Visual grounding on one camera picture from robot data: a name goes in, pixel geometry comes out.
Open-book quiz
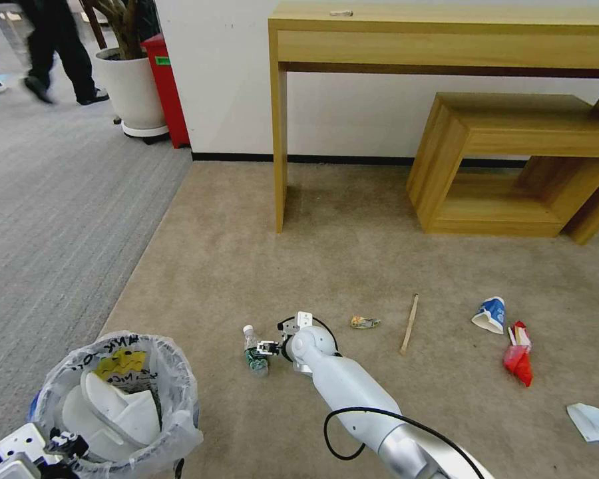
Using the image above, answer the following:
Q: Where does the yellow crumpled paper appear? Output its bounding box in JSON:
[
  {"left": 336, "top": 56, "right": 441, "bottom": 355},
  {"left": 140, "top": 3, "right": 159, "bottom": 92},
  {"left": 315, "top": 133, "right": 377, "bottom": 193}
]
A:
[{"left": 95, "top": 349, "right": 148, "bottom": 386}]

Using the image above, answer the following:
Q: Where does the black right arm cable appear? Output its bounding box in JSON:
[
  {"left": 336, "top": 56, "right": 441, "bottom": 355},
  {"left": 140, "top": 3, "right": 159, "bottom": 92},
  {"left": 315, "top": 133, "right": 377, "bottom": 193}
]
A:
[{"left": 322, "top": 407, "right": 488, "bottom": 479}]

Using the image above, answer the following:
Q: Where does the white foam container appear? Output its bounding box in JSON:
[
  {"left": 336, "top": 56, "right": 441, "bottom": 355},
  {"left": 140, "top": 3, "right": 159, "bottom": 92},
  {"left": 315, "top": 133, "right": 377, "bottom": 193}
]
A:
[{"left": 61, "top": 368, "right": 162, "bottom": 462}]

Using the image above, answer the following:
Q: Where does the thin wooden stick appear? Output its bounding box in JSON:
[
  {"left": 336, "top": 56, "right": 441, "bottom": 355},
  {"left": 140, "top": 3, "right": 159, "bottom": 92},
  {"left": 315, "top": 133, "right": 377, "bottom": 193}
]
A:
[{"left": 399, "top": 293, "right": 420, "bottom": 356}]

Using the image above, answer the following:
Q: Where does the red snack wrapper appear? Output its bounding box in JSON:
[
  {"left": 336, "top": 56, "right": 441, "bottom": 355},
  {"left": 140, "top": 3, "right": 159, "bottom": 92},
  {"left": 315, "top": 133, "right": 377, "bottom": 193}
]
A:
[{"left": 502, "top": 321, "right": 534, "bottom": 388}]

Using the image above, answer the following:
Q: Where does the white round plant pot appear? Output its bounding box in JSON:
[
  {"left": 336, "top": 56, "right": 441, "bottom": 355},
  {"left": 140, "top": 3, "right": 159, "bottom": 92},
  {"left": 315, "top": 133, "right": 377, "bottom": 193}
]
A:
[{"left": 95, "top": 47, "right": 170, "bottom": 139}]

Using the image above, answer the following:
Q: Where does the brown plant trunk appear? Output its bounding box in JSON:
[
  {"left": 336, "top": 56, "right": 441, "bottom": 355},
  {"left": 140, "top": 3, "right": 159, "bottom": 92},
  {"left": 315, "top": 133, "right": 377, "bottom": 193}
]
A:
[{"left": 83, "top": 0, "right": 159, "bottom": 61}]

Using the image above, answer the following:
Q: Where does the trash bin with clear bag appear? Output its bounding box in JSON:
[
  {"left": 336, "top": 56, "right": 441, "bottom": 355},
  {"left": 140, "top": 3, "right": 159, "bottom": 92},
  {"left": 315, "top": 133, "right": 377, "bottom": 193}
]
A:
[{"left": 29, "top": 330, "right": 204, "bottom": 476}]

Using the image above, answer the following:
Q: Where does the person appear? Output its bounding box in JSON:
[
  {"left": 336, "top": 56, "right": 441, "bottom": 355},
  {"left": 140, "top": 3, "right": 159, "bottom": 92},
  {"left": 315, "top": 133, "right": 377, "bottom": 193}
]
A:
[{"left": 17, "top": 0, "right": 110, "bottom": 106}]

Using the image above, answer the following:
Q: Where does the red metal cabinet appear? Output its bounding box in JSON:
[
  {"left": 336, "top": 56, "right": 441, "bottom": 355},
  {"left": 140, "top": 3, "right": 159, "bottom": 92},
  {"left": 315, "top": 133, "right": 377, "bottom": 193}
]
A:
[{"left": 140, "top": 33, "right": 191, "bottom": 150}]

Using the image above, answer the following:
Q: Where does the light wooden desk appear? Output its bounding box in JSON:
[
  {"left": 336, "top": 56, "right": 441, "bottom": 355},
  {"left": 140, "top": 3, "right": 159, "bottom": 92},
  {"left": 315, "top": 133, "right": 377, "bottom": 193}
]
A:
[{"left": 268, "top": 1, "right": 599, "bottom": 234}]

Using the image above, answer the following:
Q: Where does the clear plastic bottle green label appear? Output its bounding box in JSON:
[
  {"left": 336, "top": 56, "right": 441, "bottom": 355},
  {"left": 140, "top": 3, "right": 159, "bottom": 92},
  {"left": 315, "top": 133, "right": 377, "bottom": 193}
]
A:
[{"left": 242, "top": 325, "right": 271, "bottom": 379}]

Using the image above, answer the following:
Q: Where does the crushed blue white paper cup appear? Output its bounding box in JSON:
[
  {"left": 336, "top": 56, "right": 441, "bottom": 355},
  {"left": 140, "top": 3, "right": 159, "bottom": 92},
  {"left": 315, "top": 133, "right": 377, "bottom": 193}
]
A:
[{"left": 471, "top": 296, "right": 508, "bottom": 335}]

